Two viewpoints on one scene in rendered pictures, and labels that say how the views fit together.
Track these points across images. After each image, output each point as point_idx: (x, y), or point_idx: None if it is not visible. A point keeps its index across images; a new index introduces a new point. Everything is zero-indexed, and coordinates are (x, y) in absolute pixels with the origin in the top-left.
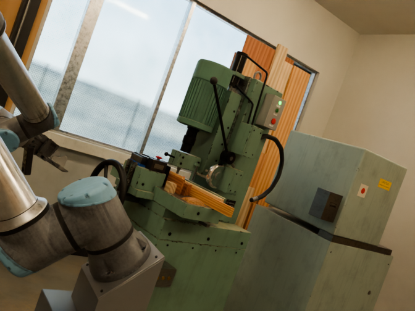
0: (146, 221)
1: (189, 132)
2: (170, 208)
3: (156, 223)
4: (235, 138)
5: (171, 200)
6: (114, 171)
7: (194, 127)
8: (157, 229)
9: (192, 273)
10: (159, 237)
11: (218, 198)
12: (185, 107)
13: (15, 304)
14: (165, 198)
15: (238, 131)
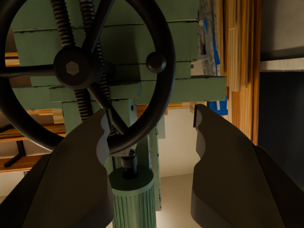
0: (59, 45)
1: (125, 171)
2: (22, 91)
3: (34, 54)
4: (111, 160)
5: (27, 103)
6: (213, 87)
7: (111, 183)
8: (26, 46)
9: None
10: (14, 35)
11: (43, 114)
12: (130, 207)
13: None
14: (42, 100)
15: (111, 166)
